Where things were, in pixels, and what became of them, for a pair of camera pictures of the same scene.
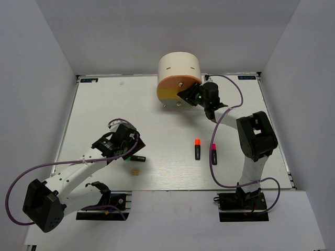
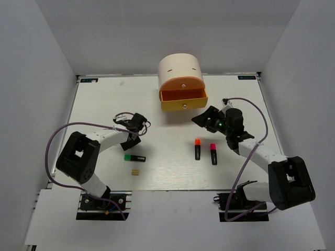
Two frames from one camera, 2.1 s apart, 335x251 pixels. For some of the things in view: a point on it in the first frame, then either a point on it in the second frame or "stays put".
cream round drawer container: [177, 72] stays put
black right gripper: [189, 94] -> [202, 119]
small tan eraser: [135, 172] stays put
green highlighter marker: [136, 158] stays put
